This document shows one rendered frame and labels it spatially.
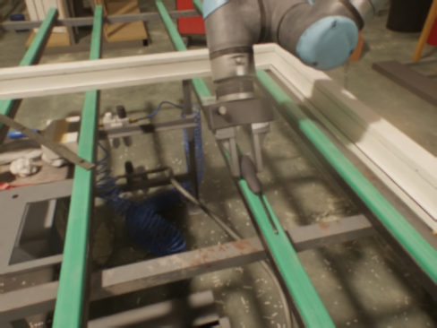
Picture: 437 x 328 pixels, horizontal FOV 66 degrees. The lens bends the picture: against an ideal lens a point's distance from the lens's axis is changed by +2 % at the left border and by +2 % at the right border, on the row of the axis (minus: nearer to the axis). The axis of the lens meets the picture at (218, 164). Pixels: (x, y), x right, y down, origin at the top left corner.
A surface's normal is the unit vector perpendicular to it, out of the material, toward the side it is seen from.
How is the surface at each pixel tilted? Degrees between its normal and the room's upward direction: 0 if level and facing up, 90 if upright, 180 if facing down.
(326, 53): 93
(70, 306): 0
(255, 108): 58
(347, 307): 0
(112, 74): 90
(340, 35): 93
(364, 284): 0
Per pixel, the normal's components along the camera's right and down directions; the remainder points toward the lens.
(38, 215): -0.02, -0.79
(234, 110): 0.20, 0.09
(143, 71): 0.25, 0.59
